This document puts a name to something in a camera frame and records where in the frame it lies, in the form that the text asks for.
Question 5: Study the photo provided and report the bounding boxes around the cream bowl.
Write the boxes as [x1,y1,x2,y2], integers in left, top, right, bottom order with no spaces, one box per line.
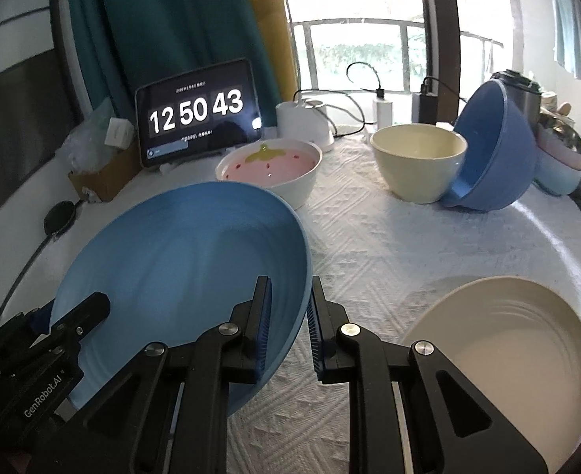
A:
[370,124,469,204]

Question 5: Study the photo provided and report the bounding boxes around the cardboard box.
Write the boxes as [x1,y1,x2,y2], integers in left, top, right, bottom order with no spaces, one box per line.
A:
[68,144,141,203]

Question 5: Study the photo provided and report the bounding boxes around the yellow curtain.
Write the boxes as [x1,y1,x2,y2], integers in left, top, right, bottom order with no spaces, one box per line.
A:
[243,0,299,129]

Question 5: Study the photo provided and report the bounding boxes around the strawberry pattern white bowl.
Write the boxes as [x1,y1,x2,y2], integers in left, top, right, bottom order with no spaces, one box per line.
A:
[214,139,323,210]

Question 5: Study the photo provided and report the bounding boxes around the steel bowl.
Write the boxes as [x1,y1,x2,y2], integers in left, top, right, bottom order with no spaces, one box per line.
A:
[538,110,581,156]

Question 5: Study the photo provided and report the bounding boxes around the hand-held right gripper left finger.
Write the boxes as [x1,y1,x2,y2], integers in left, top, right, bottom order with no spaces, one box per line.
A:
[28,276,274,474]

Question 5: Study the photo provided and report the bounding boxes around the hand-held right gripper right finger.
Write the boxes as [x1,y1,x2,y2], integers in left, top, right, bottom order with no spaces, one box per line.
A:
[307,276,550,474]

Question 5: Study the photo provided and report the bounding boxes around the black charger cable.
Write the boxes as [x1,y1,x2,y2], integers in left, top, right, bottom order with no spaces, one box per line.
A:
[346,62,386,102]

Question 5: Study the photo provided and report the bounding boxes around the black round puck with cable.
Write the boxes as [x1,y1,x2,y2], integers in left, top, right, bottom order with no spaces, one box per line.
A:
[0,201,82,341]

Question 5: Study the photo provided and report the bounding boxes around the clear plastic bag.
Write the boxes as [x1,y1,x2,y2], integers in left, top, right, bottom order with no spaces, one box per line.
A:
[59,99,116,171]

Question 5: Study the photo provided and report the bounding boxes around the beige plate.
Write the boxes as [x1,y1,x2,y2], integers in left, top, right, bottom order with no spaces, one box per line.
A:
[400,276,581,473]

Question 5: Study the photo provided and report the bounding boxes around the tablet with clock display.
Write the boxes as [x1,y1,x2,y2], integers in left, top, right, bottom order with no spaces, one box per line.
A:
[135,58,264,169]

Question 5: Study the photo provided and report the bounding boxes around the white charger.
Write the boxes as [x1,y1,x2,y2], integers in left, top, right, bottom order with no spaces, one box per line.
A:
[373,99,396,129]

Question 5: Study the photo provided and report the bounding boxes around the black lamp cable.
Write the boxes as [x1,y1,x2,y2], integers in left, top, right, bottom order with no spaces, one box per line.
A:
[294,89,371,138]

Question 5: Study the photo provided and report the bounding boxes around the white textured tablecloth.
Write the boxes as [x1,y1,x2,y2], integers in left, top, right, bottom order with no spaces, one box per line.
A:
[68,128,581,474]

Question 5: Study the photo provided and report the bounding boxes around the stainless steel flask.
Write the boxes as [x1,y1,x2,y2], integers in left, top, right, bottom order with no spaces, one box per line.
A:
[490,69,543,132]

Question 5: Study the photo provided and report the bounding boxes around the hanging light blue cloth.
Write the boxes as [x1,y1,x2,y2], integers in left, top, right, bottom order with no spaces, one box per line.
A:
[551,0,581,81]

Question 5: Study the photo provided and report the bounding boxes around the black power bank cable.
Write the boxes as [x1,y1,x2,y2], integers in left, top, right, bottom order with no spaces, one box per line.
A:
[420,75,470,105]

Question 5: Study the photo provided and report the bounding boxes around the small white box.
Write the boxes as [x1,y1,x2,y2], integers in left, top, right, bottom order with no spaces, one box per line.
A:
[105,117,134,149]

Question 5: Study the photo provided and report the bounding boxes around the teal curtain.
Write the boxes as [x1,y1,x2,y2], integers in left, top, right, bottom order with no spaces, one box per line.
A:
[66,0,284,132]

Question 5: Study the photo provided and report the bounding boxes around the dark window post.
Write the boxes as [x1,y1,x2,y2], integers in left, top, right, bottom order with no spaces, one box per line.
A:
[416,0,464,126]

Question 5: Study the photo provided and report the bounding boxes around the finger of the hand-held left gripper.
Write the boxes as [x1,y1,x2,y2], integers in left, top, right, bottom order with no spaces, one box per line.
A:
[34,292,111,351]
[0,305,54,356]

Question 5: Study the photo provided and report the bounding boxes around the pink bowl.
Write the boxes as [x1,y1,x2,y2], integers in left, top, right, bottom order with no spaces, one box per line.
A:
[537,131,581,171]

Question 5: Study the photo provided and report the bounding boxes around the light blue bowl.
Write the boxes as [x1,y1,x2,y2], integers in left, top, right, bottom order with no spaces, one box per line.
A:
[534,150,581,196]

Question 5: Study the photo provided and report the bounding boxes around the white double cup holder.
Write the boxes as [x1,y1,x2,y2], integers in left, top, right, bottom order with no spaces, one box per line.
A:
[231,0,337,152]

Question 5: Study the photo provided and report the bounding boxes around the balcony railing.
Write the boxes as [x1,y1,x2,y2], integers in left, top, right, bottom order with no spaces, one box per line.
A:
[290,19,504,94]

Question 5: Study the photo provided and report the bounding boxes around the blue plate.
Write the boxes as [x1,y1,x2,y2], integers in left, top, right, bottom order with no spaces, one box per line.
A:
[50,181,314,418]

